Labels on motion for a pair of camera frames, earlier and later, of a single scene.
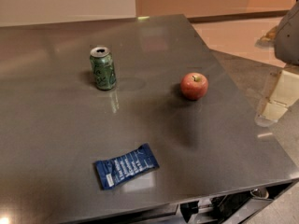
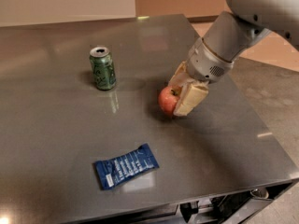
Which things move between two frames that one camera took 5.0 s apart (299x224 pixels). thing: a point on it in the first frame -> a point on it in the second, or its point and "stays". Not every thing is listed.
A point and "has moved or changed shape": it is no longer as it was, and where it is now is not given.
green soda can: x=102 y=64 stays
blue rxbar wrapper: x=116 y=171 stays
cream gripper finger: x=286 y=93 -> x=192 y=95
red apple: x=194 y=86 has moved or changed shape
